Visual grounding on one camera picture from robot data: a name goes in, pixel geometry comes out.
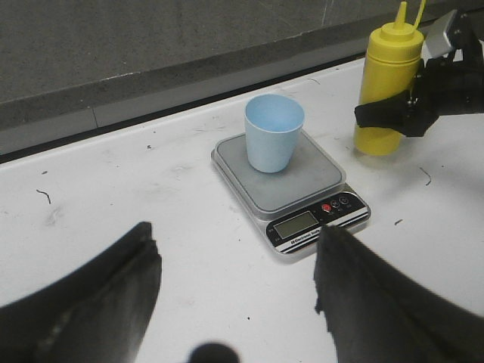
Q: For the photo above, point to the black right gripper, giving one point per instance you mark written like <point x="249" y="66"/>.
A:
<point x="445" y="86"/>

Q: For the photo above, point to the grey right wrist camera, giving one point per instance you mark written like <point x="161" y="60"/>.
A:
<point x="438" y="41"/>

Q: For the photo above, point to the light blue plastic cup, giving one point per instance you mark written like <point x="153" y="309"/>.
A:
<point x="272" y="127"/>

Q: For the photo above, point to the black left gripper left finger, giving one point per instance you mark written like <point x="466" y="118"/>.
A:
<point x="98" y="313"/>

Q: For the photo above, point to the yellow squeeze bottle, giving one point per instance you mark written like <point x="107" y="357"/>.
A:
<point x="391" y="61"/>

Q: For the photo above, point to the silver electronic kitchen scale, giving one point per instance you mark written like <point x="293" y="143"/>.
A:
<point x="290" y="207"/>

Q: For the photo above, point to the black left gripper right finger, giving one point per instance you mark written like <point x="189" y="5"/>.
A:
<point x="377" y="314"/>

